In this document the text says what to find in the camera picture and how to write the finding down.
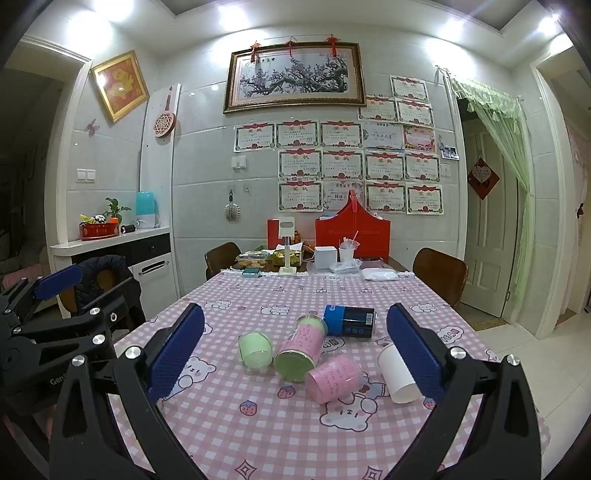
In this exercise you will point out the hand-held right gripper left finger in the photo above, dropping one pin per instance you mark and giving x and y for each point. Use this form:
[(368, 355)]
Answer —
[(178, 351)]

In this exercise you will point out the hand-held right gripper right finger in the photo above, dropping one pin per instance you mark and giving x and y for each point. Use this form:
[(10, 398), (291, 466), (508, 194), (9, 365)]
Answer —
[(414, 351)]

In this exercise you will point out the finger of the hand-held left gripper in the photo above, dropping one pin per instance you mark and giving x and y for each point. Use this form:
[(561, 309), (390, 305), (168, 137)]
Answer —
[(59, 279), (99, 325)]

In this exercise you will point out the white paper cup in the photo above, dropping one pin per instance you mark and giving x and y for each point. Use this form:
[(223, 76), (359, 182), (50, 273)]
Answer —
[(396, 376)]

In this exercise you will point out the blue and black cup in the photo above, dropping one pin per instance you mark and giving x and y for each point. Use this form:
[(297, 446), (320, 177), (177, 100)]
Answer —
[(351, 321)]

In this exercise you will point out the light green cup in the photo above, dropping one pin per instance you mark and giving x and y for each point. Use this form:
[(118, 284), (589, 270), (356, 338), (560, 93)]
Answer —
[(255, 350)]

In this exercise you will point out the pink cup with green ends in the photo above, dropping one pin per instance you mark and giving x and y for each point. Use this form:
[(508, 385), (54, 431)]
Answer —
[(301, 344)]

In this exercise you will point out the white cup with straws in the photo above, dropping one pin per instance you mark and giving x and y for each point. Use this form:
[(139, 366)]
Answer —
[(347, 256)]

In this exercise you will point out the brown wooden chair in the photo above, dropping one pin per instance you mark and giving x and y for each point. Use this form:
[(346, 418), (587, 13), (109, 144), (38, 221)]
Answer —
[(438, 277), (221, 258), (105, 279)]

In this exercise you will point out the dark jacket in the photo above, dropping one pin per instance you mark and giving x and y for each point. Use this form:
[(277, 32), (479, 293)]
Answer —
[(108, 272)]

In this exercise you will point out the red planter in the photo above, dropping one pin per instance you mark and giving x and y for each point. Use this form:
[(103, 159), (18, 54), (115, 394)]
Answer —
[(98, 230)]

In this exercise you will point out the white plastic bag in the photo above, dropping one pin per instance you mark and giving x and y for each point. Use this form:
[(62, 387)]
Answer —
[(379, 274)]

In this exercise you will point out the white and black cabinet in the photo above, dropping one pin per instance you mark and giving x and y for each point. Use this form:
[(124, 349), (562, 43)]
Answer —
[(152, 258)]

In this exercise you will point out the black flashlight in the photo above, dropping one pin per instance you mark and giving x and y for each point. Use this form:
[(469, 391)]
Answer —
[(128, 228)]

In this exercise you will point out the green potted plant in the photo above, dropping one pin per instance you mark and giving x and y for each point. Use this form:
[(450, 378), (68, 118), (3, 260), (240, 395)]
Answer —
[(113, 210)]

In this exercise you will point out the small teal box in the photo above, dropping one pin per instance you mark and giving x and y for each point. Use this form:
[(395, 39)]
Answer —
[(251, 274)]

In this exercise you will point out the clear plastic bag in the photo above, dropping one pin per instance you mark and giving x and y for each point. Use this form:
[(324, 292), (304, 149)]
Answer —
[(346, 266)]

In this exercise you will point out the pink checked tablecloth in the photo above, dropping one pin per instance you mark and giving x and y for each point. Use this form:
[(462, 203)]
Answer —
[(258, 427)]

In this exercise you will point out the teal humidifier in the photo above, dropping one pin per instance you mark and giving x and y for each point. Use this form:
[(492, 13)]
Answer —
[(147, 207)]

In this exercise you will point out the snack tray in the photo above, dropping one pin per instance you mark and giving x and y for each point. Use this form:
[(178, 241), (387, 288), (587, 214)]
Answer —
[(251, 261)]

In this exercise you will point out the white panel door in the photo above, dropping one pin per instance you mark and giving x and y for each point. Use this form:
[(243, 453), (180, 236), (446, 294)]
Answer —
[(489, 249)]

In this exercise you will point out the white square box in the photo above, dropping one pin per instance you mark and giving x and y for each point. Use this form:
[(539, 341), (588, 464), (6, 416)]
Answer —
[(324, 258)]

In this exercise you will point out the red gift bag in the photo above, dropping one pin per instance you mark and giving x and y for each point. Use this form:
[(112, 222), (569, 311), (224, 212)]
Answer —
[(353, 233)]

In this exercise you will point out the golden snack pack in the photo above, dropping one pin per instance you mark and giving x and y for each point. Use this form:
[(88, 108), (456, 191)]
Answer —
[(286, 259)]

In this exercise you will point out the small red box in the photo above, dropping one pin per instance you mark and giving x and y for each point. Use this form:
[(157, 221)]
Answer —
[(273, 230)]

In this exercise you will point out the white phone stand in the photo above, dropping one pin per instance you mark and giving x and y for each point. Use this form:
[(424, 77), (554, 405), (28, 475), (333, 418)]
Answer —
[(288, 226)]

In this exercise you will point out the red diamond door decoration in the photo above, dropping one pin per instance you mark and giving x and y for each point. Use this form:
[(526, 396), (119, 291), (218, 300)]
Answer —
[(483, 178)]

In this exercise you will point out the round pink fan ornament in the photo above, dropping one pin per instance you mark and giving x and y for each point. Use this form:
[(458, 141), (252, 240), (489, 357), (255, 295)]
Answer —
[(165, 122)]

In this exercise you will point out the group of award certificates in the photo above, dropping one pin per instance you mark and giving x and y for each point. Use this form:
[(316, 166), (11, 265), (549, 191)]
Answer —
[(341, 166)]

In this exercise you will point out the gold framed red picture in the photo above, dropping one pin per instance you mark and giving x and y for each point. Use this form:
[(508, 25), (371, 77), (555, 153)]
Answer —
[(120, 85)]

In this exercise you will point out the green lace curtain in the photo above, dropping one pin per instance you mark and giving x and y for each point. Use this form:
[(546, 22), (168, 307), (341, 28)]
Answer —
[(505, 138)]

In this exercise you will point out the framed plum blossom painting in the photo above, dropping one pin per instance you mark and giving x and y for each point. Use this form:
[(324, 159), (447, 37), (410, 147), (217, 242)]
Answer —
[(295, 76)]

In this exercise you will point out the red tassel knot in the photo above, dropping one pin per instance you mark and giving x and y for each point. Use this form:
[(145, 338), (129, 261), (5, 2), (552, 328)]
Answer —
[(331, 46), (291, 46), (255, 51)]

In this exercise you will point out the white double wall switch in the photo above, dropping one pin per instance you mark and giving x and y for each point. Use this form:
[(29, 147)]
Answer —
[(238, 162), (86, 175)]

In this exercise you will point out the wall hook with brush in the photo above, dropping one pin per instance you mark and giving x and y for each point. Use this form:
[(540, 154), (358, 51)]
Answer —
[(232, 210)]

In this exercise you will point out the small wall photo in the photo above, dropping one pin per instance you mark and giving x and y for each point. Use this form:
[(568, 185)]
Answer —
[(449, 152)]

